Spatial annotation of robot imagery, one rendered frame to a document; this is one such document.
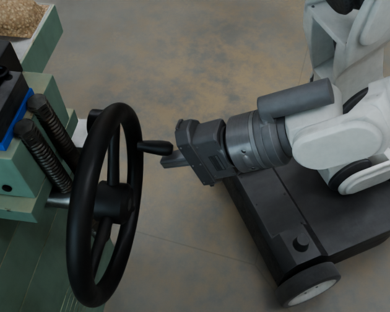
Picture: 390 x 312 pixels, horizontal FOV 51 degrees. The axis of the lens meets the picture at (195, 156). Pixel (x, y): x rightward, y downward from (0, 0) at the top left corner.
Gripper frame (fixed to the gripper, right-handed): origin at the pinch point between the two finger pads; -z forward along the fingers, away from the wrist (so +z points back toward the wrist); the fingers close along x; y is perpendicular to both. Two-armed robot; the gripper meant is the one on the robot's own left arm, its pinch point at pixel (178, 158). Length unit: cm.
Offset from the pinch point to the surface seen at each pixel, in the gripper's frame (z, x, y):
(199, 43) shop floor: -50, -36, -134
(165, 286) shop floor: -46, -62, -15
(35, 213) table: -9.8, 11.1, 19.0
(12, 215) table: -12.5, 12.2, 19.7
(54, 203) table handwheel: -12.0, 8.3, 14.5
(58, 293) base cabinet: -38.9, -19.7, 11.6
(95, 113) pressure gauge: -22.2, 5.2, -14.5
